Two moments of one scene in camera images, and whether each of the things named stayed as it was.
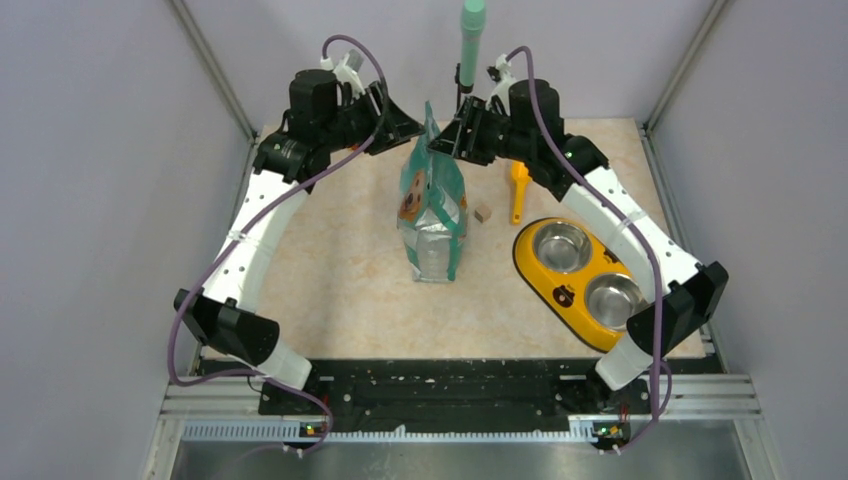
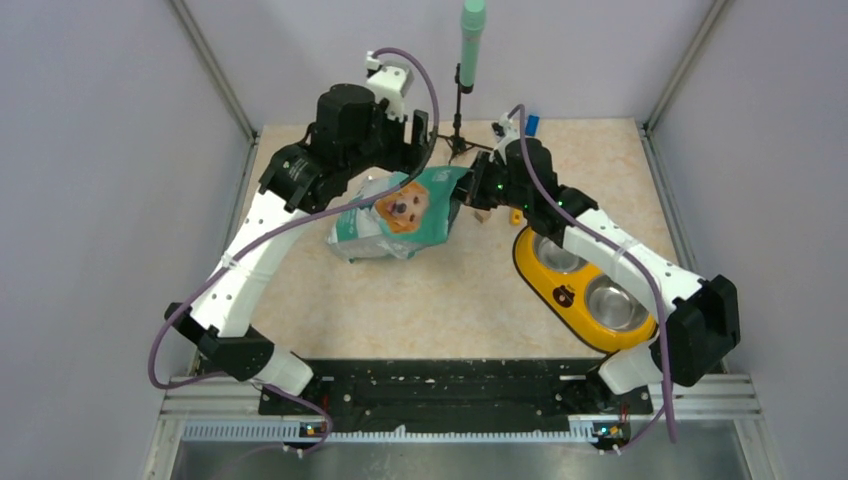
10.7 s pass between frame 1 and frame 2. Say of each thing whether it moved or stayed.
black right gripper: moved
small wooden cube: stayed
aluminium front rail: stayed
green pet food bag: moved
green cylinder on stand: stayed
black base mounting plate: stayed
